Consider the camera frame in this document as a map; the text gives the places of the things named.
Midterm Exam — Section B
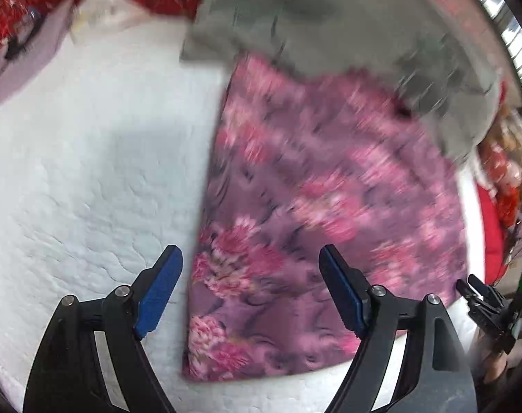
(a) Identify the clear bag of plush toys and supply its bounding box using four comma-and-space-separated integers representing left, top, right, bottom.
476, 103, 522, 230

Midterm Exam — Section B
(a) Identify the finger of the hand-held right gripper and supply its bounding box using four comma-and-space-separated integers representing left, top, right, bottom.
468, 274, 505, 304
456, 279, 488, 310

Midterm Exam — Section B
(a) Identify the white plastic bag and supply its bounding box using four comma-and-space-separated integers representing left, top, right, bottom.
69, 0, 158, 44

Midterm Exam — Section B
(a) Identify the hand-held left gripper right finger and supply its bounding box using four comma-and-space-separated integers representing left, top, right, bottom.
319, 244, 477, 413

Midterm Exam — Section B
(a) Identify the barred window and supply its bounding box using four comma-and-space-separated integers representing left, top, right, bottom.
455, 0, 522, 108

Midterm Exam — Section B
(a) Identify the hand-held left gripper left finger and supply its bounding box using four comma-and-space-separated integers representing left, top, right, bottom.
23, 245, 184, 413

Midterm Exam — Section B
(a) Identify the purple floral shirt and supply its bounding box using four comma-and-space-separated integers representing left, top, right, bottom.
181, 52, 468, 381

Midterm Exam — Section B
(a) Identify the person's right forearm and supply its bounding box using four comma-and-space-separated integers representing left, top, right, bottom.
480, 344, 510, 383

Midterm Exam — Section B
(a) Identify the white printed paper bag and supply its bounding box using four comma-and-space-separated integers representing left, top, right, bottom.
0, 0, 77, 109

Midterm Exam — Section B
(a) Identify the white quilted bed cover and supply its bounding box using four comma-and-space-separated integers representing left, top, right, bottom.
0, 19, 486, 409

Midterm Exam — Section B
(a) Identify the plain red cloth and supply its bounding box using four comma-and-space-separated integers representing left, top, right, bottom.
476, 185, 509, 285

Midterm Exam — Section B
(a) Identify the grey-green cloth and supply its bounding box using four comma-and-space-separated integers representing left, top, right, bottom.
179, 0, 503, 166

